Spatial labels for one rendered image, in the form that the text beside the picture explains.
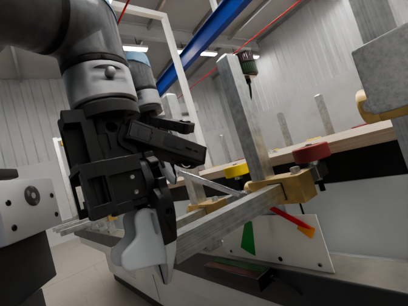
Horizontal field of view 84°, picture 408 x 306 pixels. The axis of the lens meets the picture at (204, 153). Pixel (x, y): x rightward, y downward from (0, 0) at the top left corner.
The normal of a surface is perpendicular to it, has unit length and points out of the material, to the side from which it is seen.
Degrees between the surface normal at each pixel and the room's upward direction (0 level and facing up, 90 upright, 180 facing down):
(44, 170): 90
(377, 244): 90
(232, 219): 90
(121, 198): 90
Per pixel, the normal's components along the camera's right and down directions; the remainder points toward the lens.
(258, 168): -0.75, 0.18
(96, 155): 0.60, -0.22
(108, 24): 0.83, -0.25
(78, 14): 0.90, 0.11
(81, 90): -0.14, -0.02
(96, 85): 0.21, -0.11
